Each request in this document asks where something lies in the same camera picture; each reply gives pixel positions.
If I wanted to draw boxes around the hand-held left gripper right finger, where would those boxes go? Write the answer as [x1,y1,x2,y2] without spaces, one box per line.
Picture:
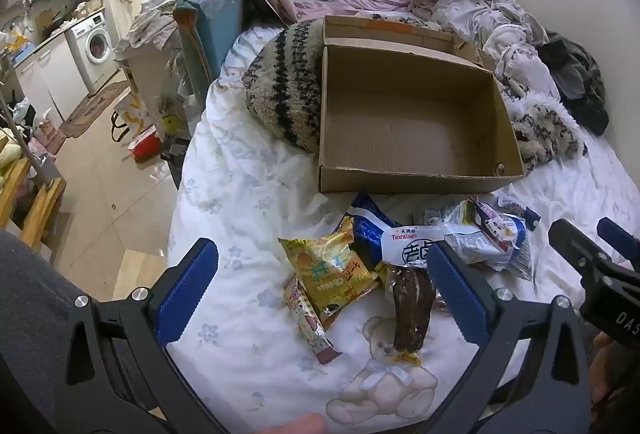
[420,240,593,434]

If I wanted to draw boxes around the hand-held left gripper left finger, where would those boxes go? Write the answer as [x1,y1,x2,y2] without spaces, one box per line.
[55,238,226,434]

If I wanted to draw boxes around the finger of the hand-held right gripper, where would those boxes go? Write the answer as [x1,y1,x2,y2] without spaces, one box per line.
[597,217,640,265]
[548,219,616,287]

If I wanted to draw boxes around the brown chocolate bread packet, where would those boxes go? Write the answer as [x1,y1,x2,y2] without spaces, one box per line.
[387,263,437,366]

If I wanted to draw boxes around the blue white striped snack packet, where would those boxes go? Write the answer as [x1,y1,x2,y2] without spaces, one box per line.
[444,214,534,283]

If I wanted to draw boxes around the white packet with red logo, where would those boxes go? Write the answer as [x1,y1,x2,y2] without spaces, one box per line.
[380,224,451,271]

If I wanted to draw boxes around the small dark blue packet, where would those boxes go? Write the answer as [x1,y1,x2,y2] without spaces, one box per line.
[497,191,542,231]

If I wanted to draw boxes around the red white snack packet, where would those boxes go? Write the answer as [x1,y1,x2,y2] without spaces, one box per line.
[470,199,507,246]

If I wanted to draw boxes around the dark blue snack packet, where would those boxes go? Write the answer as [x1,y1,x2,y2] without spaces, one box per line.
[349,193,401,267]

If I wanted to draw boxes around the pink yellow candy bar packet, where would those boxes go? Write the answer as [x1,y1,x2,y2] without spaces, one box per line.
[283,277,344,366]

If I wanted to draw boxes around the yellow snack packet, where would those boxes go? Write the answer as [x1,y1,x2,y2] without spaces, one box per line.
[277,228,379,330]

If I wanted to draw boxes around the brown cardboard box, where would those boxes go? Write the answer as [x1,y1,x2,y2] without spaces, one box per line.
[319,14,525,195]

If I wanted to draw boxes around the person's right hand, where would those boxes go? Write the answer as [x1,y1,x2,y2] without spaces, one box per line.
[591,331,623,415]

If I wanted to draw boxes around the person's left hand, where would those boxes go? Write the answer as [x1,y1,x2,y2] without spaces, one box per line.
[260,414,329,434]

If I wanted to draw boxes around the red bag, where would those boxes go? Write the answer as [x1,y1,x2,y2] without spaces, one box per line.
[128,124,164,163]

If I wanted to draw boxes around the dark clothing pile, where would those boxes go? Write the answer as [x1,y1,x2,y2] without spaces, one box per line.
[537,30,612,136]

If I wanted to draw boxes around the wooden rack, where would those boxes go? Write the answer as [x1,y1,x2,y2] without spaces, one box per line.
[0,149,67,251]

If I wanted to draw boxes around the yellow white shopping bag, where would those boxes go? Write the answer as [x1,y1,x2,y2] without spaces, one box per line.
[110,90,152,143]

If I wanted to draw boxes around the brown floor rug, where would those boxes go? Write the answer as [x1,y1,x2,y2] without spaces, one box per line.
[59,81,132,140]

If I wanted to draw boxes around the fuzzy beige black striped blanket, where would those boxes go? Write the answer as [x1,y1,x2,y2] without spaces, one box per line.
[242,18,589,176]

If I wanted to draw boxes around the white kitchen cabinet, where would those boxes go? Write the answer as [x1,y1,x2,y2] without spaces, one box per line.
[14,33,92,127]

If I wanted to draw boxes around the white washing machine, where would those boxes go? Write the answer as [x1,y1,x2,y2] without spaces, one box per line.
[66,11,122,96]

